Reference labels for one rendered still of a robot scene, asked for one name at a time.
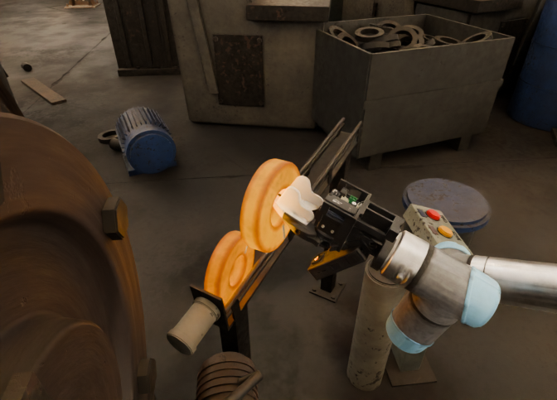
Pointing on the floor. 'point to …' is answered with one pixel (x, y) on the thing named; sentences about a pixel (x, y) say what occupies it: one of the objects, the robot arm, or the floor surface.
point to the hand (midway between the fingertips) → (273, 195)
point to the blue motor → (145, 142)
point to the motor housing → (224, 376)
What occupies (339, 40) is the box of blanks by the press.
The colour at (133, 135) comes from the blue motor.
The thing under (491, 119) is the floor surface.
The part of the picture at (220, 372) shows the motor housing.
